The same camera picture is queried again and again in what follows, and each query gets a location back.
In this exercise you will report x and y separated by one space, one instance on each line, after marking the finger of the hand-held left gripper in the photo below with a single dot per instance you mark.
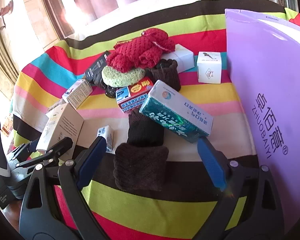
60 147
31 146

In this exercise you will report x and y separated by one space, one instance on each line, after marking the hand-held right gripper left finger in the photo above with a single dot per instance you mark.
92 160

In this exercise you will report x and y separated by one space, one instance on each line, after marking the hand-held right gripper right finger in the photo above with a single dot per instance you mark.
212 165

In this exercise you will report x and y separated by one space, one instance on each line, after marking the dark brown knitted glove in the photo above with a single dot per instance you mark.
167 76
140 166

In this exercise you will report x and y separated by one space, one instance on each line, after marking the teal long box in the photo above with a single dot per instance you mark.
175 110

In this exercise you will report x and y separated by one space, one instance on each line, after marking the black sequin scrunchie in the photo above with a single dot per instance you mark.
111 91

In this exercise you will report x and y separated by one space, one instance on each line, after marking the green round sponge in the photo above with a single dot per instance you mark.
120 77

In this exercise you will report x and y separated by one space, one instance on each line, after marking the white cube box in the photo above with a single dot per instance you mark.
208 67

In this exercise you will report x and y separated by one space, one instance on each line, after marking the purple storage box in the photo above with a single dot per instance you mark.
265 80

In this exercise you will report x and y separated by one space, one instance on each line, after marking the tall white box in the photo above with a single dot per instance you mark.
62 125

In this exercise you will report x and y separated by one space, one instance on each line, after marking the small blue white box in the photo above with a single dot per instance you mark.
107 137

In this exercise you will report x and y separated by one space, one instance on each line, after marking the orange white package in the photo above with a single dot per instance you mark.
5 126

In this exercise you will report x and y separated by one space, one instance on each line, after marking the striped tablecloth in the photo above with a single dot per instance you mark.
165 205

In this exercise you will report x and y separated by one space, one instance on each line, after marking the red and blue box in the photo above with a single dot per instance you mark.
132 97

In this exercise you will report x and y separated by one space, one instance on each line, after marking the black printed box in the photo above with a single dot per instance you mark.
96 66

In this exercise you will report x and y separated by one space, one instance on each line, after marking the white soap box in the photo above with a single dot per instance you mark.
182 57

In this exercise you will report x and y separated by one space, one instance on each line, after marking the red knitted scarf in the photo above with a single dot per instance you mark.
137 52

